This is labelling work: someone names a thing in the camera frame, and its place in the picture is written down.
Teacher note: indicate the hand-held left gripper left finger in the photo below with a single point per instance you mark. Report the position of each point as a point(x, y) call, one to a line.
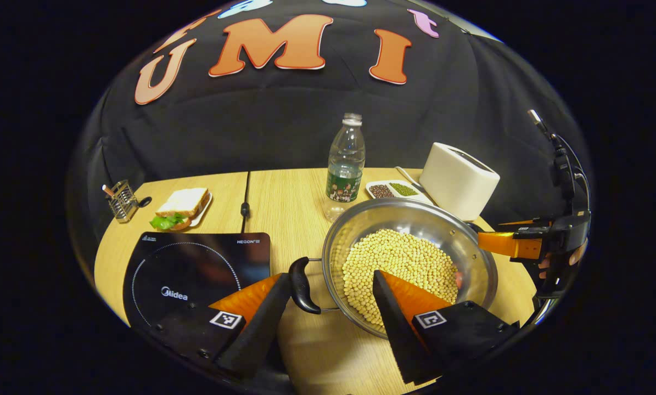
point(262, 323)

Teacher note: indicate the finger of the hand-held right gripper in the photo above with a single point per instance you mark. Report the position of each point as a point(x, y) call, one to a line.
point(506, 244)

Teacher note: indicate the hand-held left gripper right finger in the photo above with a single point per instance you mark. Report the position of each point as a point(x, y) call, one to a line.
point(396, 329)

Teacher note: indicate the pile of soybeans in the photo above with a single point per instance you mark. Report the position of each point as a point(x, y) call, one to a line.
point(399, 258)

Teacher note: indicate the black induction cooktop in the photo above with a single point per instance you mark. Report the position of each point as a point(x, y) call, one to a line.
point(196, 269)

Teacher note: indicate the white toaster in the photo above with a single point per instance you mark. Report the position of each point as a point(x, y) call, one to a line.
point(454, 181)

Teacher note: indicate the heap of green beans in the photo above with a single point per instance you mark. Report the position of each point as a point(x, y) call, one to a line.
point(403, 189)

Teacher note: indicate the white sandwich plate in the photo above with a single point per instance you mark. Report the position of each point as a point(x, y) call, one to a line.
point(204, 211)

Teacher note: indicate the heap of brown beans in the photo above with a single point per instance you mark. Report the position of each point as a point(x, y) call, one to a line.
point(381, 191)

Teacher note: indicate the white divided dish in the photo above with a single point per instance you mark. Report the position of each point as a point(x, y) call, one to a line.
point(382, 182)

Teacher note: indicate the sandwich with lettuce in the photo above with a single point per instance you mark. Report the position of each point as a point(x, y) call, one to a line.
point(182, 203)

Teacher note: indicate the clear plastic water bottle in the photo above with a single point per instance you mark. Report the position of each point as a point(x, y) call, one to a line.
point(345, 164)

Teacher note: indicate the black backdrop cloth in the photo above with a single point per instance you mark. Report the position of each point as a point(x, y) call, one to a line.
point(251, 120)

